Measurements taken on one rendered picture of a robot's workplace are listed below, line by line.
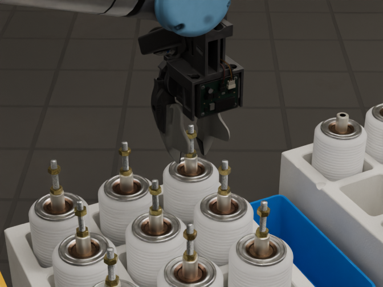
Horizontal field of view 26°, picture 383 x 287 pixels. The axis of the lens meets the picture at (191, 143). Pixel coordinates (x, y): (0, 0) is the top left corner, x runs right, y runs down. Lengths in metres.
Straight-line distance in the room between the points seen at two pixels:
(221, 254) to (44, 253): 0.28
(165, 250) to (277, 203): 0.39
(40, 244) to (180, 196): 0.24
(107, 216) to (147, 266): 0.14
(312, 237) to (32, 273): 0.51
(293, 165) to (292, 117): 0.51
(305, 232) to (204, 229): 0.29
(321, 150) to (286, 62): 0.83
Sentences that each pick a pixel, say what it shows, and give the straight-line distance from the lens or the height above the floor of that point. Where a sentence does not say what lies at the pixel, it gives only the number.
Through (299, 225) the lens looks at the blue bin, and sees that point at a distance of 1.56.
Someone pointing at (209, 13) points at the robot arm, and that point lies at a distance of 0.75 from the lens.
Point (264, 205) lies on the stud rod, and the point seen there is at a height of 0.34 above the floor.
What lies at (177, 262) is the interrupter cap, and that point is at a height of 0.25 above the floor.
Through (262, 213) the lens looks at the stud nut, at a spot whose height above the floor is 0.33.
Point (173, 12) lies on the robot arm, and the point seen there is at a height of 0.76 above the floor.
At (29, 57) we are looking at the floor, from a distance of 2.39.
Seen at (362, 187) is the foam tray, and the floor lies 0.16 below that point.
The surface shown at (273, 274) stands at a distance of 1.22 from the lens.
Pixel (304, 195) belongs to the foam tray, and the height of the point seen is 0.13.
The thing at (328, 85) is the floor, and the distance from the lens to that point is 2.23.
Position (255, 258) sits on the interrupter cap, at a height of 0.25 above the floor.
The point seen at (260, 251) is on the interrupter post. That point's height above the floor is 0.26.
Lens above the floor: 1.05
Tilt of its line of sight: 32 degrees down
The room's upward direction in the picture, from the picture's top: straight up
